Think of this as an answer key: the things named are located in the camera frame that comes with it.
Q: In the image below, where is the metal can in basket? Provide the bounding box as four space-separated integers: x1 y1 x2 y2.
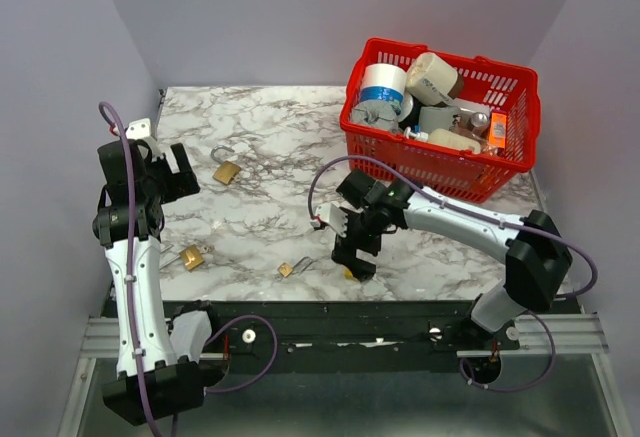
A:
469 112 491 133

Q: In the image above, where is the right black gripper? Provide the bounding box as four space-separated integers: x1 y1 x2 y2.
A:
330 206 384 279

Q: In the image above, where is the orange small box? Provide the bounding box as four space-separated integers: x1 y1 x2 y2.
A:
488 110 508 149

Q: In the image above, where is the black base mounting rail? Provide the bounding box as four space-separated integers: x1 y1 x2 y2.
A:
201 300 520 377

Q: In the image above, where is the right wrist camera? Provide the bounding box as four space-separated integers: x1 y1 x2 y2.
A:
311 203 348 237

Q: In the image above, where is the small brass long-shackle padlock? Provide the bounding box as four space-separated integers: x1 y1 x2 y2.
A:
277 256 313 278

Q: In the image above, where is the white tape roll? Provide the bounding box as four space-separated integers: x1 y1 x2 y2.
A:
359 63 407 115

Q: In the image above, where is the open brass padlock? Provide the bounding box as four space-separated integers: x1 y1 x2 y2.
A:
210 145 241 186

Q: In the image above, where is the red plastic basket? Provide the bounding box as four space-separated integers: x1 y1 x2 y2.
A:
340 38 541 203

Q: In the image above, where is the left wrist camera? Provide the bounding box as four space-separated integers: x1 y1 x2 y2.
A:
125 118 164 162

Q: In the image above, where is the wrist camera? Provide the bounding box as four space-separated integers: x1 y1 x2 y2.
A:
311 203 348 237
125 118 164 162

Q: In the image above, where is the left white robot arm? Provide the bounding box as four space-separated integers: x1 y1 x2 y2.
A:
92 139 222 426

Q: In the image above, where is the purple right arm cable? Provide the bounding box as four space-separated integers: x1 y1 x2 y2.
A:
307 155 599 392

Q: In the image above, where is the yellow padlock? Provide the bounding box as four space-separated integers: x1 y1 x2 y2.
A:
344 268 359 282

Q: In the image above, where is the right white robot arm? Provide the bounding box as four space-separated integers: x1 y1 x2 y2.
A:
315 170 573 349

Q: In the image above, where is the brass padlock with key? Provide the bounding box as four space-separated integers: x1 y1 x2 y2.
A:
160 245 214 272

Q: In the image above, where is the beige bottle in basket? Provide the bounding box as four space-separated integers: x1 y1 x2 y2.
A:
427 128 481 154

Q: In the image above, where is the beige foam roll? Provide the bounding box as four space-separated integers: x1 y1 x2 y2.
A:
405 52 464 106

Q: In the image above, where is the grey cloth bundle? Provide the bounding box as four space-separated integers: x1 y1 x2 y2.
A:
350 100 398 131

